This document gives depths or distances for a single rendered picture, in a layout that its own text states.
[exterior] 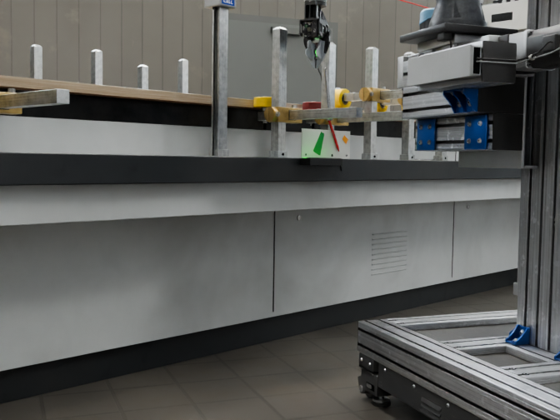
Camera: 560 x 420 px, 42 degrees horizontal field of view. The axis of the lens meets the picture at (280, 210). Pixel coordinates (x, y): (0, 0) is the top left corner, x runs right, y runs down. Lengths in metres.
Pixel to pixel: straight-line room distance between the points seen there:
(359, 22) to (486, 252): 4.65
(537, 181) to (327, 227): 1.21
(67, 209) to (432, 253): 2.08
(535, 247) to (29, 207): 1.28
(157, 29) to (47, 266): 5.48
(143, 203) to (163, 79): 5.38
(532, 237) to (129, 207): 1.08
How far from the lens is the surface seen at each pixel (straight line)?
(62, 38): 7.36
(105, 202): 2.04
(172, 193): 2.17
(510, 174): 3.71
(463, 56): 1.70
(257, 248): 2.69
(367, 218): 3.17
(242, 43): 7.66
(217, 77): 2.27
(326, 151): 2.60
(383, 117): 2.52
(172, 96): 2.35
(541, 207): 1.95
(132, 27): 7.46
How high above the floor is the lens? 0.69
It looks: 4 degrees down
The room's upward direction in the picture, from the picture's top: 1 degrees clockwise
